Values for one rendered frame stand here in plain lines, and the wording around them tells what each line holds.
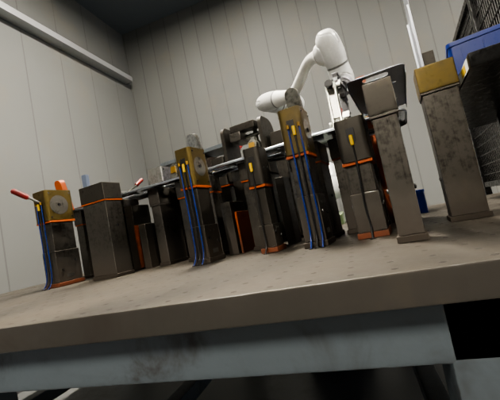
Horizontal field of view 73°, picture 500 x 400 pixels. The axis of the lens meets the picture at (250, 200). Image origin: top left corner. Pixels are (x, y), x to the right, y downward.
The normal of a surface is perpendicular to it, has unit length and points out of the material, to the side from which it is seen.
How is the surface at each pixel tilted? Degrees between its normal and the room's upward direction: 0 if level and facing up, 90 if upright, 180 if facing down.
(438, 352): 90
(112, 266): 90
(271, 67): 90
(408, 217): 90
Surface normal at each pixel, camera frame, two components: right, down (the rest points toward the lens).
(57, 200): 0.88, -0.21
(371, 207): -0.43, 0.01
